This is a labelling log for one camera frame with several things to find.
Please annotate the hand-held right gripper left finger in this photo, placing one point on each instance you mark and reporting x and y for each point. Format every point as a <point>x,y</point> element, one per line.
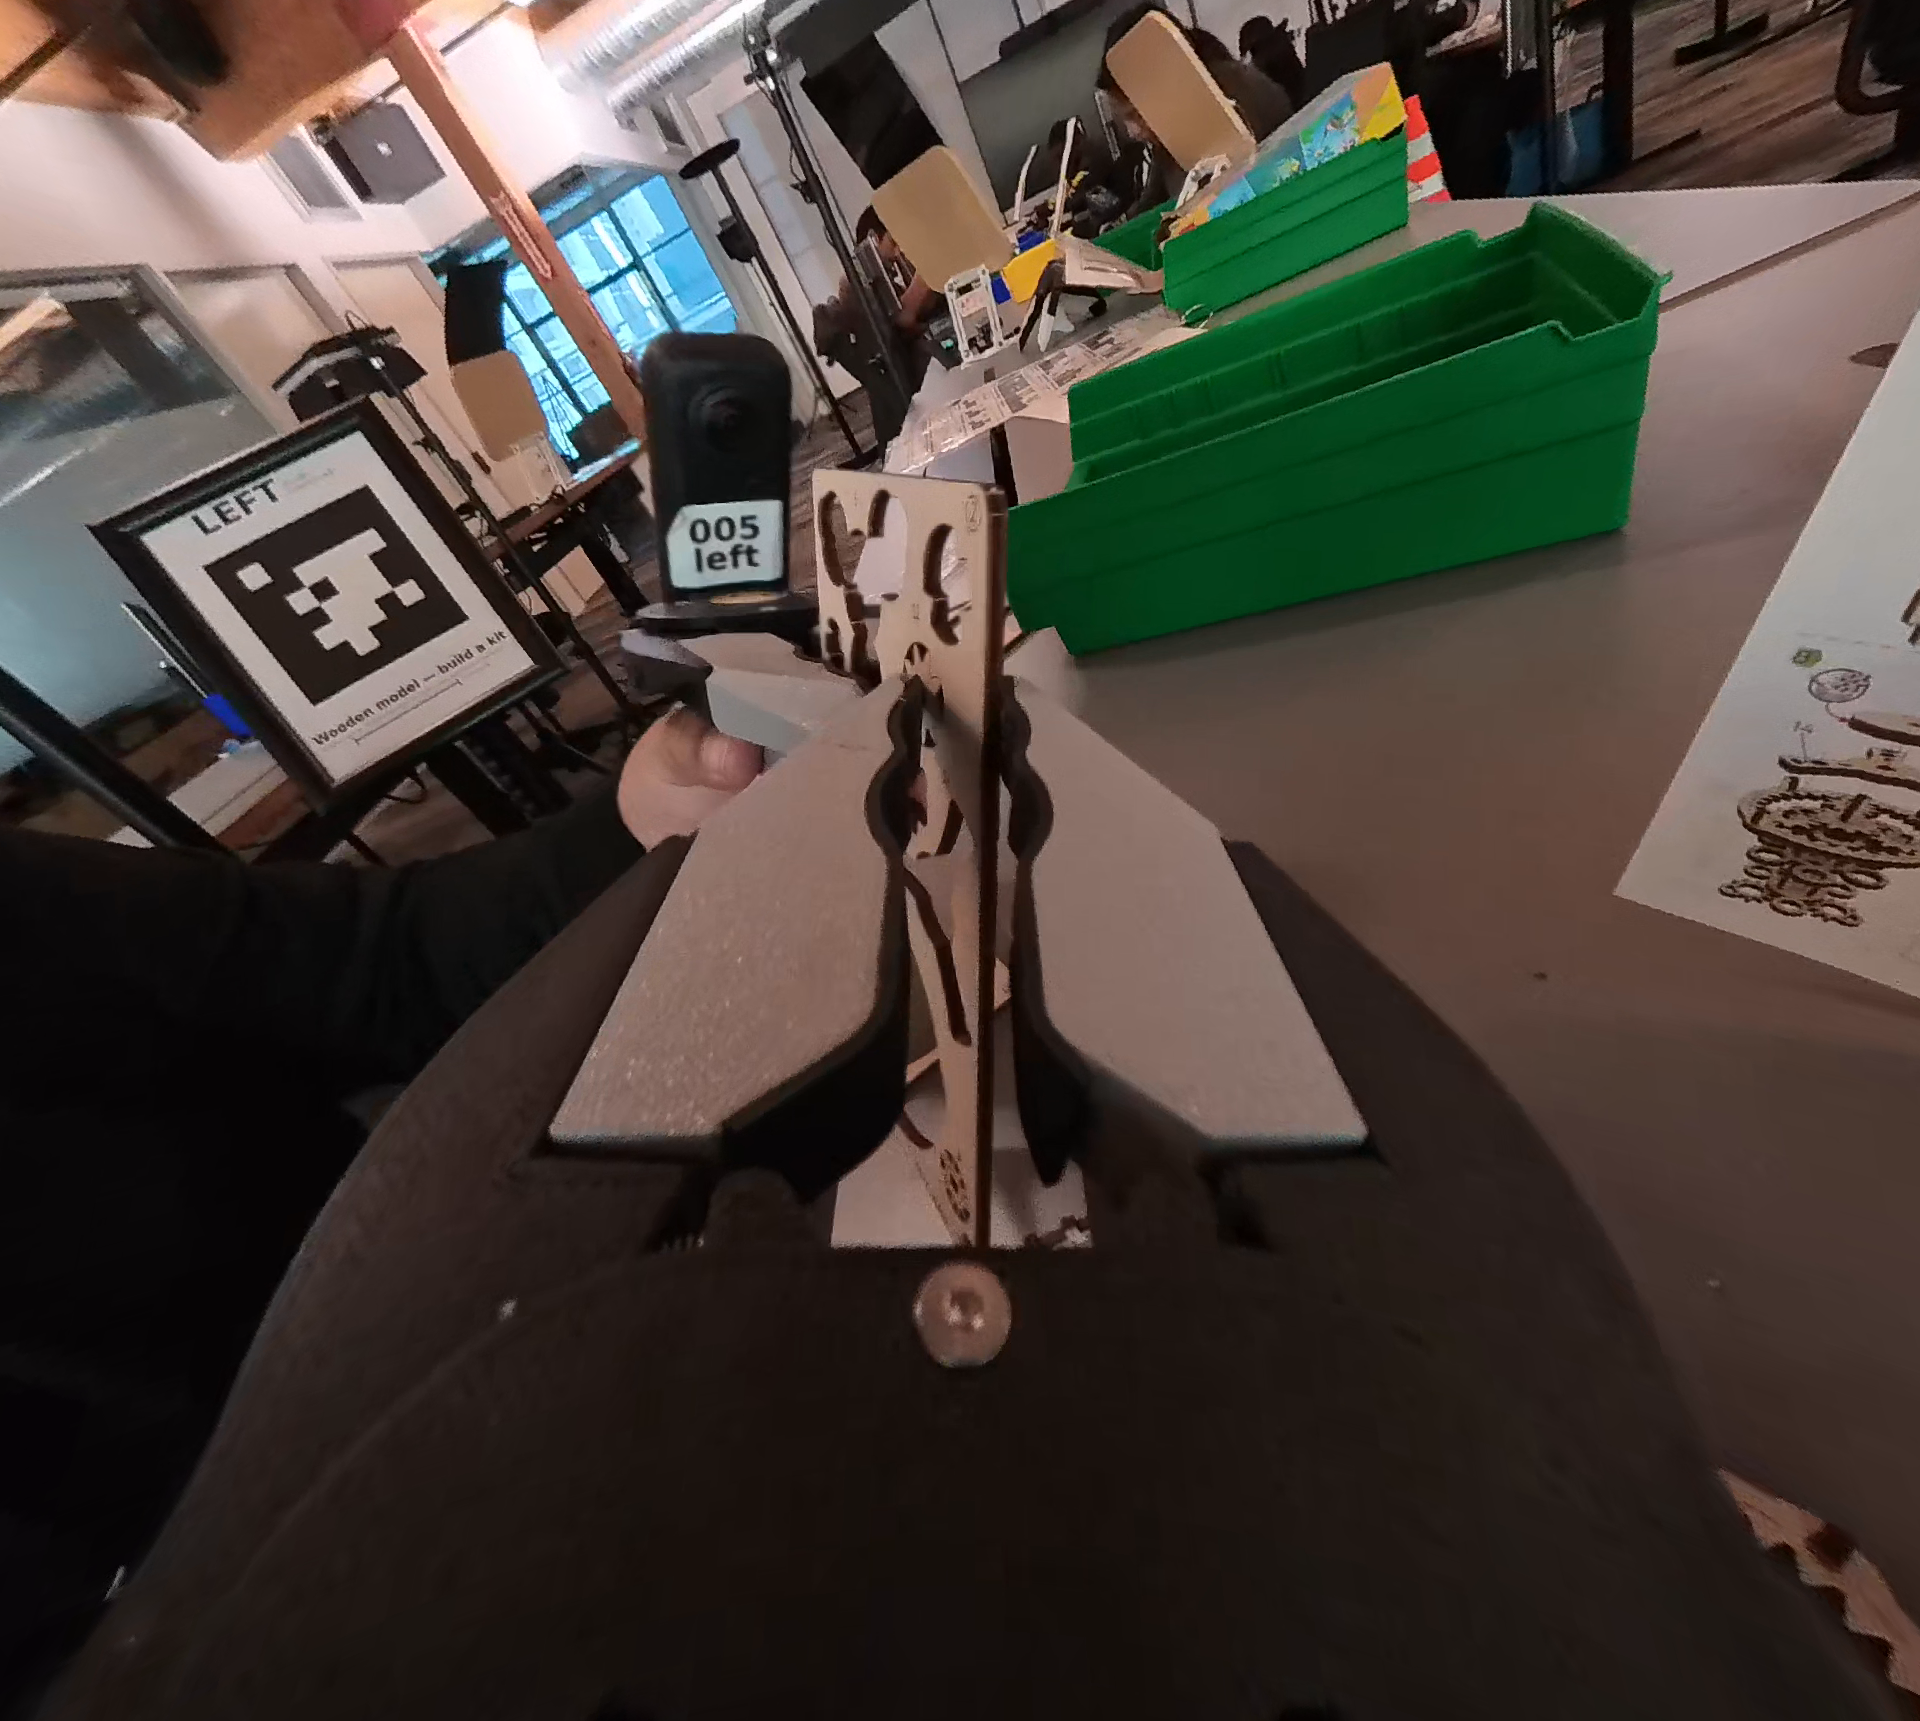
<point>750,973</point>

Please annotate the orange traffic cone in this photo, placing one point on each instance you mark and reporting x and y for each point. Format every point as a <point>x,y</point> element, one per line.
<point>1428,156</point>

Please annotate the green bin with colourful boxes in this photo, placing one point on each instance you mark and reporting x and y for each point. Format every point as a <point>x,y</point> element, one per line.
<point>1291,229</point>

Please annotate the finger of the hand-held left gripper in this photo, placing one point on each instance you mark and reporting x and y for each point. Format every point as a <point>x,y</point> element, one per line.
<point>779,702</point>

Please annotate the person's left hand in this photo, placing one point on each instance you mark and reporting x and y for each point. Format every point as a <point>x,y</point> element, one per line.
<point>674,784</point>

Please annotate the black light stand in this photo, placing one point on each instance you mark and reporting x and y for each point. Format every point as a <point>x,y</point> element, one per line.
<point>779,252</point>

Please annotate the printed paper sheets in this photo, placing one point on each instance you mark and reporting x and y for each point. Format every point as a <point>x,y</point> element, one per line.
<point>1019,387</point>

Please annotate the black softbox light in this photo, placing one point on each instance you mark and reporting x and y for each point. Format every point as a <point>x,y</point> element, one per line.
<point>864,3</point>

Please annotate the colourful cardboard box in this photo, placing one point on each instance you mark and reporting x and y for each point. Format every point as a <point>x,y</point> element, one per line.
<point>1321,123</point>

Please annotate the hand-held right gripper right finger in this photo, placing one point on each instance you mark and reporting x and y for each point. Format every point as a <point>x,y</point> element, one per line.
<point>1172,1001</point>

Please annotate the folded paper instruction sheet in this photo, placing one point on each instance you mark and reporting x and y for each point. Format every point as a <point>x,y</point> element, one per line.
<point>1802,733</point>

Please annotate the wooden parts sheet with cutouts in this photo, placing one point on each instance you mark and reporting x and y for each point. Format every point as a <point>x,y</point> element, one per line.
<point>916,580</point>

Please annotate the person's left forearm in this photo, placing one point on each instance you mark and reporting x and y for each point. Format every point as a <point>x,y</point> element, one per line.
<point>301,941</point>

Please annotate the black ceiling speaker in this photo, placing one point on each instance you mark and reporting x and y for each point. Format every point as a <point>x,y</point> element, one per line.
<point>383,151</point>

